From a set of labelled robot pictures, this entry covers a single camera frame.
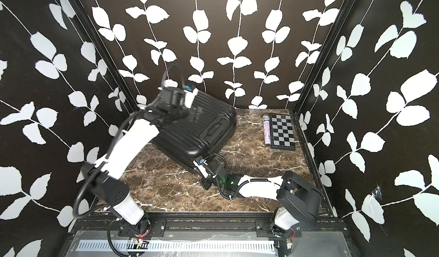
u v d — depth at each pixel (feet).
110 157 1.47
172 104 1.91
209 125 2.81
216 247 2.30
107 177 1.36
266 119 3.70
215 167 2.06
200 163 2.30
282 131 3.52
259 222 2.50
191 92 2.20
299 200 1.43
